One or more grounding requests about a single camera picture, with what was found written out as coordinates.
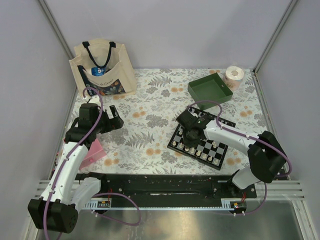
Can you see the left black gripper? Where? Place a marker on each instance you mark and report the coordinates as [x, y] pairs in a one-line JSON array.
[[112, 124]]

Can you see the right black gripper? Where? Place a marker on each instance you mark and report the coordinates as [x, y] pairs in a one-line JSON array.
[[189, 144]]

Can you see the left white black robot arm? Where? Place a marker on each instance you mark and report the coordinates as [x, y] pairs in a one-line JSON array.
[[58, 207]]

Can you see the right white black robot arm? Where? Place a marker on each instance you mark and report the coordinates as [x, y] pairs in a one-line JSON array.
[[266, 156]]

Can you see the black white chess board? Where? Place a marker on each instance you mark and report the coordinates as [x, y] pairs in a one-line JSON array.
[[210, 150]]

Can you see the floral table mat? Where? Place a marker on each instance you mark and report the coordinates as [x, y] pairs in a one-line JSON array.
[[140, 146]]

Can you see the green plastic tray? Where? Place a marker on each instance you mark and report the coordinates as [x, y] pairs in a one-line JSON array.
[[210, 88]]

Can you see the cream canvas tote bag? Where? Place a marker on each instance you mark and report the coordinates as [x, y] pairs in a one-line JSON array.
[[105, 66]]

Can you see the toilet paper roll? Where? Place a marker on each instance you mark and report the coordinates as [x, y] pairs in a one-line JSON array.
[[233, 77]]

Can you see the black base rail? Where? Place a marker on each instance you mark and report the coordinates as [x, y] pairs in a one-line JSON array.
[[171, 191]]

